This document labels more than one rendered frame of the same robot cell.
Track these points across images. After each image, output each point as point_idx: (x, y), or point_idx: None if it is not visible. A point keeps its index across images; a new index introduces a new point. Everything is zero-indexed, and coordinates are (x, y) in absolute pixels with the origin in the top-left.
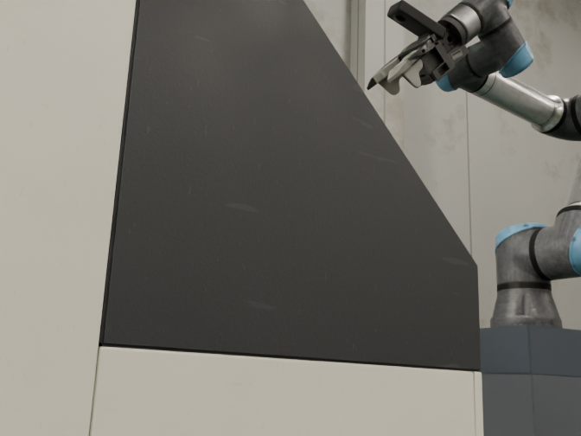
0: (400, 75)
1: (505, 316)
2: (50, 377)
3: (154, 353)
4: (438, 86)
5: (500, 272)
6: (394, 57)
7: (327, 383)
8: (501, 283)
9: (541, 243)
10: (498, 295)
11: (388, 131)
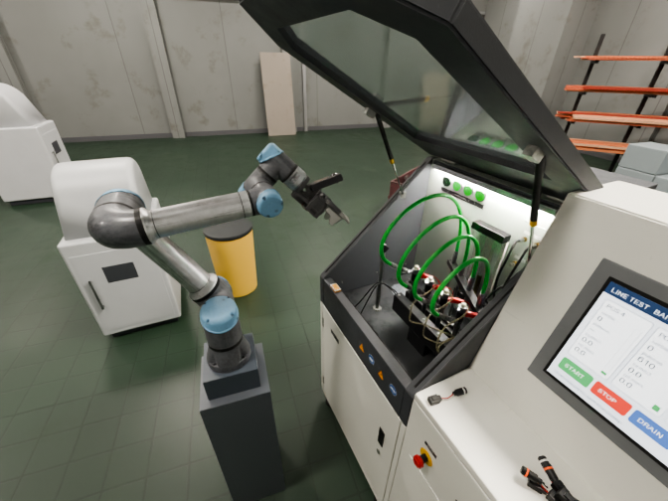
0: (329, 213)
1: (249, 343)
2: None
3: None
4: (278, 214)
5: (241, 330)
6: (332, 202)
7: None
8: (242, 334)
9: (234, 299)
10: (242, 342)
11: (356, 235)
